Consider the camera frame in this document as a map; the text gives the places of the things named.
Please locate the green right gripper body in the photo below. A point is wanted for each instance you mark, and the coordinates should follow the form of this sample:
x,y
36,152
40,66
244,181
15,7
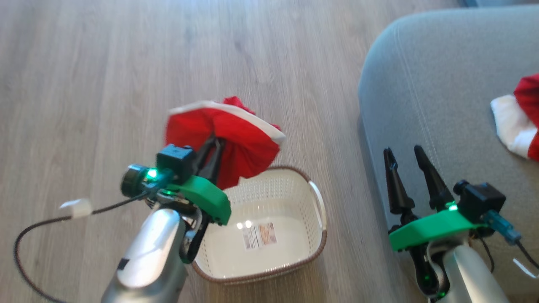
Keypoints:
x,y
429,229

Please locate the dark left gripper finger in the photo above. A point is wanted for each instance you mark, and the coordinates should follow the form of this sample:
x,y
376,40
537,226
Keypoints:
x,y
215,162
203,158

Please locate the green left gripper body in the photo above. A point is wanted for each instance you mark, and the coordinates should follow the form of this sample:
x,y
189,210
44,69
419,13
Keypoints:
x,y
206,198

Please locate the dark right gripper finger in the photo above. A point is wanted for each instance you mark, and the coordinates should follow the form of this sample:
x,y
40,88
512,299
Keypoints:
x,y
396,185
431,181

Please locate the red garment thin white trim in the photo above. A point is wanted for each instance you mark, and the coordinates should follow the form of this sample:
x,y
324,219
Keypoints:
x,y
240,143

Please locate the red garment wide white cuff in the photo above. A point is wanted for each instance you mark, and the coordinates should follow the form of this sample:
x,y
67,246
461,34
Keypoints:
x,y
520,122

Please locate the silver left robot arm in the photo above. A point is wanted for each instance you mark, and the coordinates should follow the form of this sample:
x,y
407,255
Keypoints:
x,y
147,256

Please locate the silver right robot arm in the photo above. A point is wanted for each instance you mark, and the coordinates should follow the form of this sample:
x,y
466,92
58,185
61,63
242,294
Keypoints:
x,y
467,277

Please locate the grey fabric sofa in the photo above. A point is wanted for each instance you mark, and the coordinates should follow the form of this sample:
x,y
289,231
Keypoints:
x,y
442,105

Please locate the printed label sticker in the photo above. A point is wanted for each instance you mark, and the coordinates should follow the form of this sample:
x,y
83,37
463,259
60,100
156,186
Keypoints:
x,y
260,236

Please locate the cream woven plastic laundry basket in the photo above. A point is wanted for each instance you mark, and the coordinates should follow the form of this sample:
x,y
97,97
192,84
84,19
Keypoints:
x,y
261,252

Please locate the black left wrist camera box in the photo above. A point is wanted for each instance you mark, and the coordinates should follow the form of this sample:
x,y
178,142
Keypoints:
x,y
174,162

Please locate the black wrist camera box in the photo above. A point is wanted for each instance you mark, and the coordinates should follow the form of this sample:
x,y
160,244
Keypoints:
x,y
174,162
480,200

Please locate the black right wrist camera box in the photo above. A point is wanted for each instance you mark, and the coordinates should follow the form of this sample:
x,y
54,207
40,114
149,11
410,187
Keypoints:
x,y
480,200

